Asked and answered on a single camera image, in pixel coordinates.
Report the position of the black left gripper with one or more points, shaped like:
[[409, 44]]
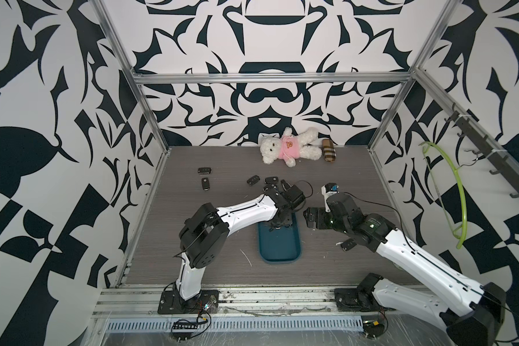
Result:
[[288, 220]]

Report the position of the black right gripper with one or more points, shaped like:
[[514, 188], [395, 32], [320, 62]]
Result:
[[320, 213]]

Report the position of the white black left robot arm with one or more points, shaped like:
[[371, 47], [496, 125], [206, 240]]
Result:
[[206, 236]]

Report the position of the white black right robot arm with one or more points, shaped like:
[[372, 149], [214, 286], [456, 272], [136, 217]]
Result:
[[470, 313]]

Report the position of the black key fob edge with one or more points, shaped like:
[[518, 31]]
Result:
[[272, 180]]

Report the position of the black key fob near base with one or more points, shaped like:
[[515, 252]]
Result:
[[348, 245]]

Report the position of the black key fob tilted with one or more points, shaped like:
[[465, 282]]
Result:
[[253, 180]]

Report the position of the teal plastic storage tray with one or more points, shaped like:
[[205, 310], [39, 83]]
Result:
[[279, 246]]

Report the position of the black VW key fob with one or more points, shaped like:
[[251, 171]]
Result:
[[205, 182]]

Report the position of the black key fob buttons up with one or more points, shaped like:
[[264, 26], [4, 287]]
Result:
[[204, 170]]

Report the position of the white teddy bear pink shirt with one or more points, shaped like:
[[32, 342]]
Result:
[[290, 147]]

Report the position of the brown plaid cylinder toy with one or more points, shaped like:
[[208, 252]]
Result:
[[328, 150]]

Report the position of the white cable duct strip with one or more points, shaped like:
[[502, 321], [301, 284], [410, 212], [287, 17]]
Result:
[[243, 324]]

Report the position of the black wall hook rail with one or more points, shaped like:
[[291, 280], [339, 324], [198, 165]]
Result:
[[502, 161]]

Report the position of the aluminium frame post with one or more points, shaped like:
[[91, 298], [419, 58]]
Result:
[[110, 33]]

